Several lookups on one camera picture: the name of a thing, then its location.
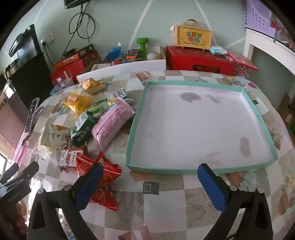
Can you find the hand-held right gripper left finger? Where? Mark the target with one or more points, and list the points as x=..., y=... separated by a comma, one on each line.
x=92, y=182

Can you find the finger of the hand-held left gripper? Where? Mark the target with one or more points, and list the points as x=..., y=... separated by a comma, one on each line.
x=11, y=170
x=28, y=170

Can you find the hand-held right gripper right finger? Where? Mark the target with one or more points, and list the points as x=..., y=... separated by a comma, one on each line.
x=210, y=187

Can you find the red snack packet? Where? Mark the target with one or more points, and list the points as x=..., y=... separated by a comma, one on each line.
x=85, y=162
x=103, y=198
x=109, y=169

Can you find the red white biscuit packet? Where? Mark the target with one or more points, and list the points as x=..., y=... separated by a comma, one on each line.
x=69, y=159

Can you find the dark green snack pack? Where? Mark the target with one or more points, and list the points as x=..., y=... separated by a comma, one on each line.
x=83, y=130

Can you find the teal shallow cardboard tray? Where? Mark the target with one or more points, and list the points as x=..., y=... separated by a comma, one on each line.
x=196, y=127

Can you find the yellow cake packet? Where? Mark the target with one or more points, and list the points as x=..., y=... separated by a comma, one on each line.
x=76, y=102

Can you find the orange bread roll packet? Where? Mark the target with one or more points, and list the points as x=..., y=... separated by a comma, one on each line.
x=91, y=85

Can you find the person's left hand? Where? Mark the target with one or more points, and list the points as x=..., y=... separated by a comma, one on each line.
x=16, y=217

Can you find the beige bread packet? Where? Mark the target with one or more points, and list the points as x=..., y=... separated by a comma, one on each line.
x=55, y=138

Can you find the pink brown board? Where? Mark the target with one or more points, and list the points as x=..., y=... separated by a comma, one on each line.
x=9, y=124

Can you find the pink wafer packet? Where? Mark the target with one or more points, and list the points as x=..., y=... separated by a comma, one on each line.
x=113, y=124

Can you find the green cracker packet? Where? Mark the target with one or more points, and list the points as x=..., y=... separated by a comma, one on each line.
x=99, y=109

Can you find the blue white box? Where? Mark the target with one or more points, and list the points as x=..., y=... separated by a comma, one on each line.
x=56, y=90

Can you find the black cabinet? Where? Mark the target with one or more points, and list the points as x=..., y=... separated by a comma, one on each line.
x=30, y=80

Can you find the white green snack packet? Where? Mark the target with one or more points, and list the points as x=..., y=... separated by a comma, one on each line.
x=121, y=93

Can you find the clear plastic container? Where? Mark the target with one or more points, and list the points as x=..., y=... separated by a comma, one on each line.
x=61, y=80

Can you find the plain red box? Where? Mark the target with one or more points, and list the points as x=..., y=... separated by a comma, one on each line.
x=62, y=74

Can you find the small dark kettle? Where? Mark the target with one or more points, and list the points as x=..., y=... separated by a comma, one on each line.
x=12, y=68

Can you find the orange carton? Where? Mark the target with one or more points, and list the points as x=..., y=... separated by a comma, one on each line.
x=66, y=62

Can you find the white yellow card box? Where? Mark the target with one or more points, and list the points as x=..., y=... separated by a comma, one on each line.
x=99, y=67

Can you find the white foam board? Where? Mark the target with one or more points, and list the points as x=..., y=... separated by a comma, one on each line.
x=121, y=69

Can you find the dark brown patterned box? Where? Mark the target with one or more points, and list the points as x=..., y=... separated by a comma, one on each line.
x=92, y=58

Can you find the black power adapter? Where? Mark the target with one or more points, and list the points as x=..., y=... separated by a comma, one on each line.
x=69, y=52

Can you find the red patterned gift bag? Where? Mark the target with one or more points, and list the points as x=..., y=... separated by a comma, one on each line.
x=242, y=63

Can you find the red gift box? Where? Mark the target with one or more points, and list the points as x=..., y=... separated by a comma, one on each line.
x=198, y=60

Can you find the silver black appliance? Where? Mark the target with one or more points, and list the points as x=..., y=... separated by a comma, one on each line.
x=23, y=42

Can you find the blue plastic bottle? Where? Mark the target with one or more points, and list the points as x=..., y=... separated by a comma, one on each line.
x=114, y=53

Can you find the colourful toy bundle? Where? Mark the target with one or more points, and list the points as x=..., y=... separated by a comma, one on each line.
x=131, y=55

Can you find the light blue wipes pack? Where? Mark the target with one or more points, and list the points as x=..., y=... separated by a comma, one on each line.
x=217, y=50

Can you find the clear round bottle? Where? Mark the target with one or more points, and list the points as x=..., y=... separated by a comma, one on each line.
x=151, y=56

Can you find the brown cardboard box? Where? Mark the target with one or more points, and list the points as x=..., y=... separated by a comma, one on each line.
x=163, y=53

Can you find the green dumbbell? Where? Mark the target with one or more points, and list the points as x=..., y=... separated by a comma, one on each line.
x=143, y=46

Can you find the white shelf unit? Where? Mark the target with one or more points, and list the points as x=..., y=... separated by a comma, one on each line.
x=269, y=46

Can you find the yellow wooden carry case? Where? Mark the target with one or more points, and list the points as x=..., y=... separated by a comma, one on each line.
x=192, y=34

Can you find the colourful stationery pile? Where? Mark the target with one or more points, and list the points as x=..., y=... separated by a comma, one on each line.
x=283, y=30

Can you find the purple perforated basket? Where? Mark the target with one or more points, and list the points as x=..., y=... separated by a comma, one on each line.
x=257, y=16

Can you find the metal chair frame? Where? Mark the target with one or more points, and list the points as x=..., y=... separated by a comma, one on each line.
x=32, y=115

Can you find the white wall socket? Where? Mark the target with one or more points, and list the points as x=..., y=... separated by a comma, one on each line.
x=47, y=39

